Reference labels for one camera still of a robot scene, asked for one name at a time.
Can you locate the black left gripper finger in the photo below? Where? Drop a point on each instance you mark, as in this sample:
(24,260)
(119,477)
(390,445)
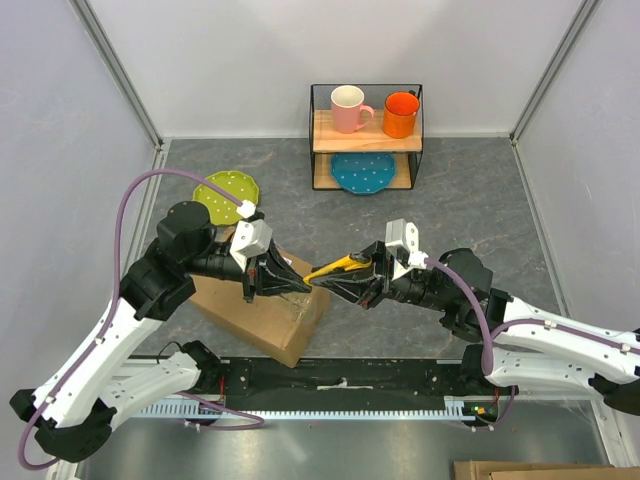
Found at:
(279,286)
(275,269)

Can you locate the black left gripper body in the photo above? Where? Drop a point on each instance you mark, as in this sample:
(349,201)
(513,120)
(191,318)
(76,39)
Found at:
(252,266)

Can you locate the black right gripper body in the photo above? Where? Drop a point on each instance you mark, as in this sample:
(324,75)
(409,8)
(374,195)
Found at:
(387,279)

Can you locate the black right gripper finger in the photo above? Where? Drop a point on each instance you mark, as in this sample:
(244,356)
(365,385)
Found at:
(352,288)
(371,257)

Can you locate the yellow utility knife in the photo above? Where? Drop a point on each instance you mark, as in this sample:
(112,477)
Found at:
(352,261)

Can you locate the brown cardboard express box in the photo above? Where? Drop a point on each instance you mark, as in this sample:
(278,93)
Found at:
(279,326)

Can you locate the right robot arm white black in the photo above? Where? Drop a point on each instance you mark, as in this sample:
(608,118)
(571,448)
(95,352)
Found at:
(511,342)

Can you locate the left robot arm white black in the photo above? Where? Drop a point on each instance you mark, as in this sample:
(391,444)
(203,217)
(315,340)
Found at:
(74,413)

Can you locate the blue dotted plate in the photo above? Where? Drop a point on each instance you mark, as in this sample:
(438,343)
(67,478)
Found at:
(365,173)

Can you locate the orange mug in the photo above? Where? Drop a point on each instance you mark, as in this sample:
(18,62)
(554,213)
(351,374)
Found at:
(400,112)

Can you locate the pink mug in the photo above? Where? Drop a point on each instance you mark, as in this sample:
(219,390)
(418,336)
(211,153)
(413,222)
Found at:
(349,112)

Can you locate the cardboard sheet corner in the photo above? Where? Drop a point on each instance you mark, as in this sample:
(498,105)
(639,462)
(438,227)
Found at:
(540,471)

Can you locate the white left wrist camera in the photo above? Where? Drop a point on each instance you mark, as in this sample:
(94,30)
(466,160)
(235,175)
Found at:
(251,238)

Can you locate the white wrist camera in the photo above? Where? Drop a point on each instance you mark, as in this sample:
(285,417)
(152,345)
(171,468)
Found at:
(251,238)
(401,238)

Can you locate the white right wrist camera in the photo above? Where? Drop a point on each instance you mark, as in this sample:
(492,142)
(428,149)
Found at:
(401,238)

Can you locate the black wire wooden shelf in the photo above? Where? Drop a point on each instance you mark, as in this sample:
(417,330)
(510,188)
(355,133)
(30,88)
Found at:
(325,140)

